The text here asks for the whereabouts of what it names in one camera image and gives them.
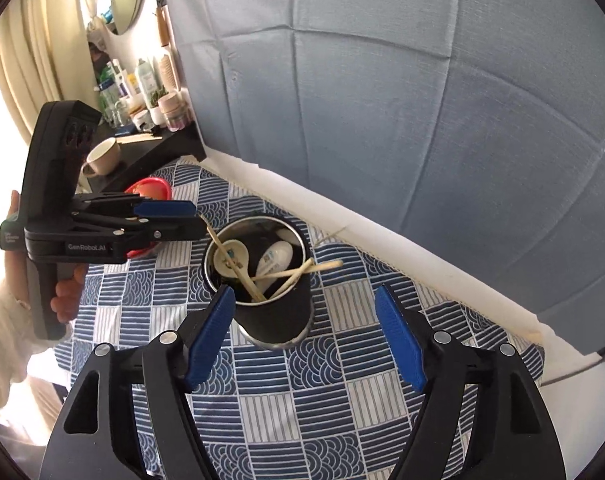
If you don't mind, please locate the beige mug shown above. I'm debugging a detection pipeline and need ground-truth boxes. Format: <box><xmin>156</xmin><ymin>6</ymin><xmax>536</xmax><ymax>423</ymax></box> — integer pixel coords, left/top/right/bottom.
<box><xmin>81</xmin><ymin>138</ymin><xmax>121</xmax><ymax>178</ymax></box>

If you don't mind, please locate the blue patterned tablecloth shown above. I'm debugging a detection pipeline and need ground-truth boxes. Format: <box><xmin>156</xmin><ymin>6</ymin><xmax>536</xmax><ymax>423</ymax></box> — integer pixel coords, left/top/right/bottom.
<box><xmin>54</xmin><ymin>156</ymin><xmax>547</xmax><ymax>480</ymax></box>

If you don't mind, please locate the person's left hand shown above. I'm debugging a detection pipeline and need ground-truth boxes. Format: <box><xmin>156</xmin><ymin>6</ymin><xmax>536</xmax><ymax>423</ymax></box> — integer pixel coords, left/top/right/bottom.
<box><xmin>4</xmin><ymin>188</ymin><xmax>90</xmax><ymax>325</ymax></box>

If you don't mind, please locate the black metal utensil holder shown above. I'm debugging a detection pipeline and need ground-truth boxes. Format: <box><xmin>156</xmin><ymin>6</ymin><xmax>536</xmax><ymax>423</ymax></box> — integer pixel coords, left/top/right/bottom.
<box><xmin>200</xmin><ymin>212</ymin><xmax>315</xmax><ymax>350</ymax></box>

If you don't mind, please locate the cream curtain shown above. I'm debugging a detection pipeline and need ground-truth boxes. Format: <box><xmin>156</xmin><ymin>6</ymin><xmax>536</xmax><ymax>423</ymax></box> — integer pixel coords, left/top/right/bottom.
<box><xmin>0</xmin><ymin>0</ymin><xmax>97</xmax><ymax>142</ymax></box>

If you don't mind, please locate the red fruit basket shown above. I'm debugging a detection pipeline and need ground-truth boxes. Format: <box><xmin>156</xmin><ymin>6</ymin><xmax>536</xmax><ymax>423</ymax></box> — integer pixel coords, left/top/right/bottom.
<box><xmin>126</xmin><ymin>177</ymin><xmax>172</xmax><ymax>259</ymax></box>

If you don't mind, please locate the white pump bottle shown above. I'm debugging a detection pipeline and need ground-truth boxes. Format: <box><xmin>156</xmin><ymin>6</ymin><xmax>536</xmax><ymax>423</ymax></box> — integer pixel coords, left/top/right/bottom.
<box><xmin>135</xmin><ymin>58</ymin><xmax>158</xmax><ymax>108</ymax></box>

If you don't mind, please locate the grey-blue backdrop cloth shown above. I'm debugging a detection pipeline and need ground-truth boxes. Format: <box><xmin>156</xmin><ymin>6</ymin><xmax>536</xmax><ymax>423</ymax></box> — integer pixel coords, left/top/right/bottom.
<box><xmin>167</xmin><ymin>0</ymin><xmax>605</xmax><ymax>353</ymax></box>

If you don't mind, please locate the small potted plant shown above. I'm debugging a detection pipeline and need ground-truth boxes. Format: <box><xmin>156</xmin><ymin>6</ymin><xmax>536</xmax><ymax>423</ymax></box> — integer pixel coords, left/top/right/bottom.
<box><xmin>147</xmin><ymin>87</ymin><xmax>167</xmax><ymax>127</ymax></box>

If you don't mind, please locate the white spoon yellow handle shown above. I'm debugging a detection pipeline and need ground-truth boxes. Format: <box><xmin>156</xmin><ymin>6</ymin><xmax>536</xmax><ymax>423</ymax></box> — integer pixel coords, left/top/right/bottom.
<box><xmin>255</xmin><ymin>240</ymin><xmax>294</xmax><ymax>292</ymax></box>

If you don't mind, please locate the pink lidded jar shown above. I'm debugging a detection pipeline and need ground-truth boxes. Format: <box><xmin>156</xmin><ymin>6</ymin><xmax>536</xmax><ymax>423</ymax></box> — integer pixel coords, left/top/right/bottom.
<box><xmin>157</xmin><ymin>92</ymin><xmax>192</xmax><ymax>132</ymax></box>

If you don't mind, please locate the white spoon pink handle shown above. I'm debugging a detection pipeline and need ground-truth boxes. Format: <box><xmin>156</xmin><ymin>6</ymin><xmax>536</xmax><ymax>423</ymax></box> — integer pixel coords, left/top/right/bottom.
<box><xmin>214</xmin><ymin>240</ymin><xmax>249</xmax><ymax>278</ymax></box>

